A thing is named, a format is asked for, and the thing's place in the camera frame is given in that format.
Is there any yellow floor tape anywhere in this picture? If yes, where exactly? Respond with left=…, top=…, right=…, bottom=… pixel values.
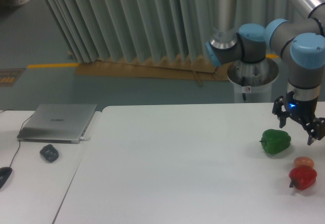
left=27, top=62, right=79, bottom=69

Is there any green bell pepper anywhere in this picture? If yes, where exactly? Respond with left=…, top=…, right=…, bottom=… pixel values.
left=260, top=129, right=291, bottom=154

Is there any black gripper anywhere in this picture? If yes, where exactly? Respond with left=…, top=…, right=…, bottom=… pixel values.
left=272, top=91, right=324, bottom=146

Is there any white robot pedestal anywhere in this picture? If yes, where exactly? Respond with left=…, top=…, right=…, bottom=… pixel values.
left=227, top=58, right=279, bottom=103

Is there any orange egg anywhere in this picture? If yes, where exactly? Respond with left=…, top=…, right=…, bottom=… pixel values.
left=294, top=156, right=314, bottom=168

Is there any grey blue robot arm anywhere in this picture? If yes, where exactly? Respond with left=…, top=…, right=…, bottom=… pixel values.
left=206, top=0, right=324, bottom=145

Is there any black computer mouse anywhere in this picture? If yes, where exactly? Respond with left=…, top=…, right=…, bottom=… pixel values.
left=0, top=167, right=13, bottom=188

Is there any silver closed laptop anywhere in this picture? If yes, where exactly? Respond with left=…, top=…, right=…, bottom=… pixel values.
left=17, top=104, right=97, bottom=143

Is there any brown floor sign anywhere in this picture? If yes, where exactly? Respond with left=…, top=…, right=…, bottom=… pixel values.
left=1, top=68, right=25, bottom=87

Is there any red bell pepper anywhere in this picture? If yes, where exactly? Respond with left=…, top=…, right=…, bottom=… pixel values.
left=289, top=166, right=317, bottom=190

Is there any black mouse cable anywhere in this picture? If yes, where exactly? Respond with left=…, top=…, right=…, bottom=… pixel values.
left=0, top=110, right=34, bottom=169

